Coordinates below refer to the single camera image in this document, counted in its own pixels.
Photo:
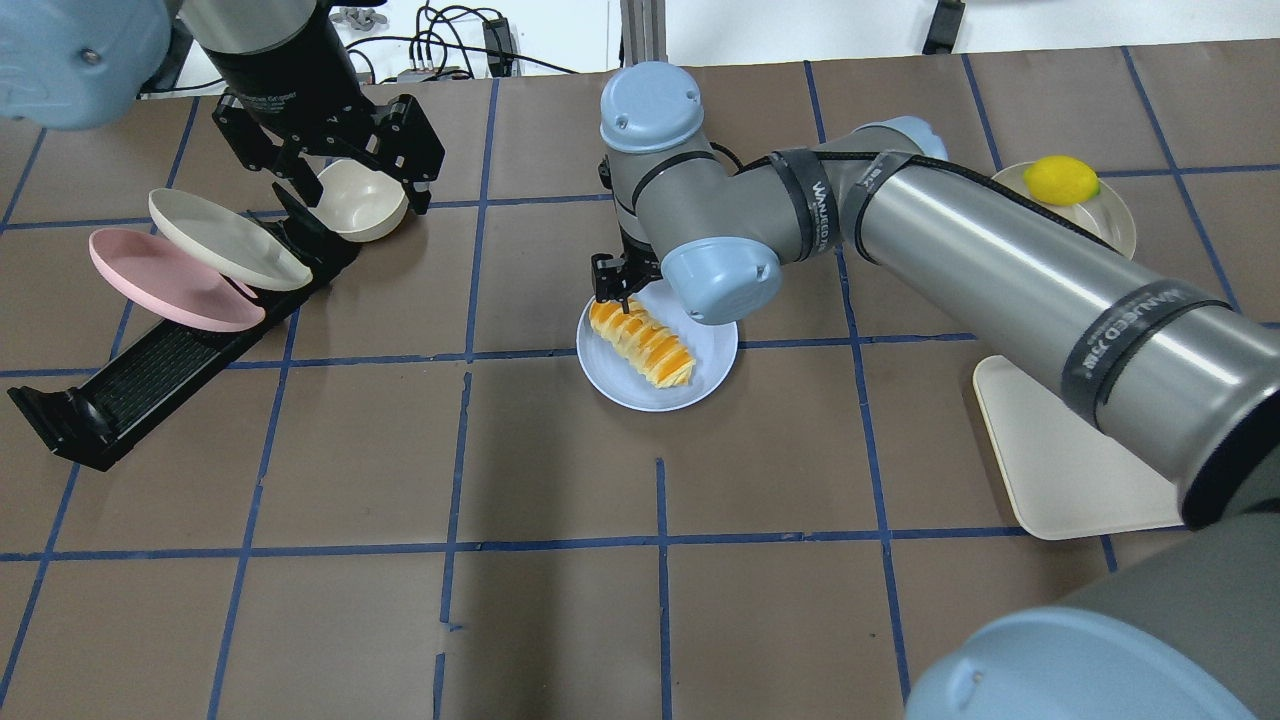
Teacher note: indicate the white plate with lemon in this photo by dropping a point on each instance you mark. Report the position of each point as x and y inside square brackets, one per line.
[1105, 215]

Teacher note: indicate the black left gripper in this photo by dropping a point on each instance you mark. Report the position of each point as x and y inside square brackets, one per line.
[283, 72]

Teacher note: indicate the cream plate in rack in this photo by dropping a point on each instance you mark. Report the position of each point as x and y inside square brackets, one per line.
[230, 244]

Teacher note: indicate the blue plate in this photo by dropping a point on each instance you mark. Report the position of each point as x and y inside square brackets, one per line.
[713, 349]

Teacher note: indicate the yellow lemon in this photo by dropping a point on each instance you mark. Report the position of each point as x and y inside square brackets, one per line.
[1061, 180]

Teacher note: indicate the black power adapter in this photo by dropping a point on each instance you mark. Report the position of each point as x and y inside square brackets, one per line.
[499, 47]

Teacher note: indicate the pink plate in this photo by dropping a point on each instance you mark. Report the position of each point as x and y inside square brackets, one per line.
[153, 273]

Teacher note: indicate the striped bread roll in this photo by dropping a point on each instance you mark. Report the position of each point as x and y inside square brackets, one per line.
[652, 349]

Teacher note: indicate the cream bowl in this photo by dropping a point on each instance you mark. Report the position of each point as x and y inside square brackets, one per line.
[360, 204]

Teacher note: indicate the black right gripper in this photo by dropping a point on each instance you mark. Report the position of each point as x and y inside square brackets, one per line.
[609, 281]

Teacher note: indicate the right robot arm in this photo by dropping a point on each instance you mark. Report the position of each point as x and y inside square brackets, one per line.
[1176, 376]

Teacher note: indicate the black dish rack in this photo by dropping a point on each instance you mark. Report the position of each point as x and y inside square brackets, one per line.
[99, 422]

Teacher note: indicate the aluminium frame post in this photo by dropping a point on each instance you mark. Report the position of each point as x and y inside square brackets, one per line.
[643, 32]

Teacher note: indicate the white rectangular tray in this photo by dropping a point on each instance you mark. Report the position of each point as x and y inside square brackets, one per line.
[1064, 479]

